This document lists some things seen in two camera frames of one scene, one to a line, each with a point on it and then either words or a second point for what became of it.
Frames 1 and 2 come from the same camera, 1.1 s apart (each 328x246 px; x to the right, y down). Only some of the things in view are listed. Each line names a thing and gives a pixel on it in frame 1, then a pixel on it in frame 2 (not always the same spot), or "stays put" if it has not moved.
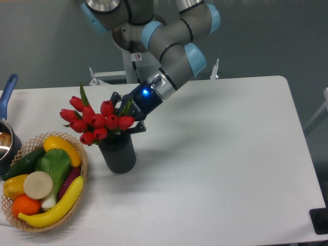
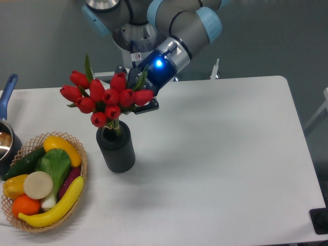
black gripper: (139, 103) -> (160, 71)
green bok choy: (57, 163) stays put
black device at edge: (319, 219) stays put
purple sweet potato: (74, 172) stays put
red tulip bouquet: (94, 124) -> (88, 95)
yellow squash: (52, 142) stays put
